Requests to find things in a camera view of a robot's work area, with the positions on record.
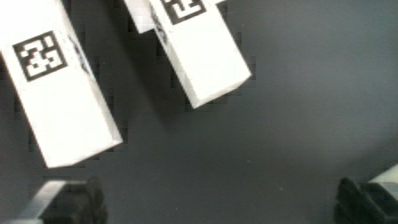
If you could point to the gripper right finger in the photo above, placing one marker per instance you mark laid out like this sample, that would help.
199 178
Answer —
366 204

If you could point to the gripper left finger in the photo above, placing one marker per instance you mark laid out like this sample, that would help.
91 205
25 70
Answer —
68 203

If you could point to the white desk top tray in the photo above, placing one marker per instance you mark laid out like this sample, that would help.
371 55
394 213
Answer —
387 176

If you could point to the far left white leg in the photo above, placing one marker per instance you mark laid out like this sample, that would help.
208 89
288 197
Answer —
53 80

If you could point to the fiducial marker sheet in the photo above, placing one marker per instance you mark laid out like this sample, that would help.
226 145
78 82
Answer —
139 10

